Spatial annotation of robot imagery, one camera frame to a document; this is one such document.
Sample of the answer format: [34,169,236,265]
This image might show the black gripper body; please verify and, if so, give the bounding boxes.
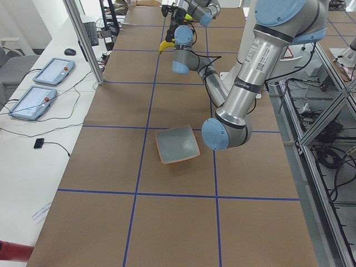
[165,25,177,42]
[171,7,186,22]

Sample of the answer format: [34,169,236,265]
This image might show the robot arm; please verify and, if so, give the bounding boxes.
[171,0,221,27]
[162,1,328,150]

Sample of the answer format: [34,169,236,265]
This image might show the grey square plate orange rim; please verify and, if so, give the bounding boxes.
[155,125,200,164]

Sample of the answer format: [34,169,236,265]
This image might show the black keyboard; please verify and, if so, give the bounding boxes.
[83,22,99,46]

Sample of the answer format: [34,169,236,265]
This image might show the black computer mouse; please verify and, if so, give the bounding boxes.
[64,48,77,56]

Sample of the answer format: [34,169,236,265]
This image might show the upper teach pendant tablet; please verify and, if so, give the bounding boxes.
[32,58,75,86]

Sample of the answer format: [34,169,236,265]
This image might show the teach pendant tablet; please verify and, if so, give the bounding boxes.
[9,85,57,121]
[32,58,75,86]

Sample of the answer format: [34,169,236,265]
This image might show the lower teach pendant tablet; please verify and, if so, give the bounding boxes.
[9,85,57,121]

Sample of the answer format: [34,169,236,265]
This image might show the small black box device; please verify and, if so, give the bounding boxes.
[33,138,45,149]

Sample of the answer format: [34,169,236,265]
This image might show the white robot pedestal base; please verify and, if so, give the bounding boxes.
[220,1,257,90]

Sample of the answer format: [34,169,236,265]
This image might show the aluminium frame post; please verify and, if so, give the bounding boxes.
[63,0,104,85]

